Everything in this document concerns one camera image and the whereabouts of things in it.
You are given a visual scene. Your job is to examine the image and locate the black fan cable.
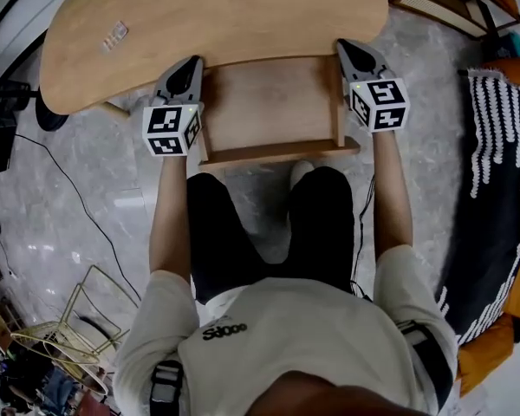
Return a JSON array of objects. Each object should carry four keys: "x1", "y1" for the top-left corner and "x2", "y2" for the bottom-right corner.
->
[{"x1": 15, "y1": 133, "x2": 142, "y2": 303}]

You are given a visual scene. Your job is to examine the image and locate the person's white t-shirt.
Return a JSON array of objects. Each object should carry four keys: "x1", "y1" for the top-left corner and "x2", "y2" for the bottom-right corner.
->
[{"x1": 112, "y1": 244, "x2": 458, "y2": 416}]

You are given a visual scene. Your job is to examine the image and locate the wooden drawer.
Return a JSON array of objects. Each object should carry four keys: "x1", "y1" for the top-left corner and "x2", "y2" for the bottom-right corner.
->
[{"x1": 198, "y1": 55, "x2": 362, "y2": 173}]

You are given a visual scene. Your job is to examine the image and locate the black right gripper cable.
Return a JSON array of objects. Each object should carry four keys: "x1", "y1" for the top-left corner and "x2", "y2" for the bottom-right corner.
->
[{"x1": 349, "y1": 174, "x2": 376, "y2": 302}]

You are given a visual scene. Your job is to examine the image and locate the grey right shoulder strap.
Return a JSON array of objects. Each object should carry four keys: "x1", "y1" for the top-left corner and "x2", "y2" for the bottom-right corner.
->
[{"x1": 395, "y1": 321, "x2": 454, "y2": 412}]

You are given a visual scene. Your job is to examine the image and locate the grey left shoulder strap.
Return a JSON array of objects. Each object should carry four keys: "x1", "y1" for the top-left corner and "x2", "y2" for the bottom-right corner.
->
[{"x1": 148, "y1": 360, "x2": 185, "y2": 416}]

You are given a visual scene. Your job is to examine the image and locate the person's black shorts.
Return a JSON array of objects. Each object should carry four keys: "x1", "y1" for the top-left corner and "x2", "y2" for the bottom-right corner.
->
[{"x1": 185, "y1": 166, "x2": 357, "y2": 306}]

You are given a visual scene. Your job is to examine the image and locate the person's left forearm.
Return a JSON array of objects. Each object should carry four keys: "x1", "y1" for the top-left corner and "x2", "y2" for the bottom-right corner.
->
[{"x1": 150, "y1": 153, "x2": 197, "y2": 284}]

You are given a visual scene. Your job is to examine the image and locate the wooden coffee table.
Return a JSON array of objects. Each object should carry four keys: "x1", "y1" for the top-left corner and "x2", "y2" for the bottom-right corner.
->
[{"x1": 38, "y1": 0, "x2": 390, "y2": 123}]

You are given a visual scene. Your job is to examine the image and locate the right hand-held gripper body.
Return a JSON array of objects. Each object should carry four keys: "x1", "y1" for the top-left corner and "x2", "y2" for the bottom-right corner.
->
[{"x1": 348, "y1": 70, "x2": 412, "y2": 133}]

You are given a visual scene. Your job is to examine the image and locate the teal cloth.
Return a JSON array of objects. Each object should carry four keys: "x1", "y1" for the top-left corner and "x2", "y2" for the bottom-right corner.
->
[{"x1": 500, "y1": 32, "x2": 520, "y2": 61}]

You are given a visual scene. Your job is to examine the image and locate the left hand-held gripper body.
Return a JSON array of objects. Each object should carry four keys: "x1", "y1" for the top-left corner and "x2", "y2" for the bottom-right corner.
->
[{"x1": 141, "y1": 95, "x2": 205, "y2": 158}]

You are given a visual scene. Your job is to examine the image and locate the small clear packet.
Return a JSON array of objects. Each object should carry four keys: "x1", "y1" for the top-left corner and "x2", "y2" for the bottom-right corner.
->
[{"x1": 98, "y1": 20, "x2": 129, "y2": 54}]

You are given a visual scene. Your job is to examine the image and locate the gold wire chair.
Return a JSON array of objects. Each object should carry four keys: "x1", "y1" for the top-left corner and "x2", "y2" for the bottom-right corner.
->
[{"x1": 10, "y1": 264, "x2": 133, "y2": 381}]

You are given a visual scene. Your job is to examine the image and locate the person's white shoe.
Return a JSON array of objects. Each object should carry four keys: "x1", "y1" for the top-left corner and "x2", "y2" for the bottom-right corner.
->
[{"x1": 289, "y1": 159, "x2": 315, "y2": 191}]

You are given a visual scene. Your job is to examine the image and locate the person's right forearm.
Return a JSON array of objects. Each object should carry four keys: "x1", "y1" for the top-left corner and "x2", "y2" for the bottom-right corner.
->
[{"x1": 369, "y1": 130, "x2": 414, "y2": 263}]

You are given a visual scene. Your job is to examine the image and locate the grey shoulder strap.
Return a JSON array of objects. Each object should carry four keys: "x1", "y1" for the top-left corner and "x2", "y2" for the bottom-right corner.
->
[
  {"x1": 395, "y1": 321, "x2": 454, "y2": 412},
  {"x1": 148, "y1": 360, "x2": 185, "y2": 416}
]

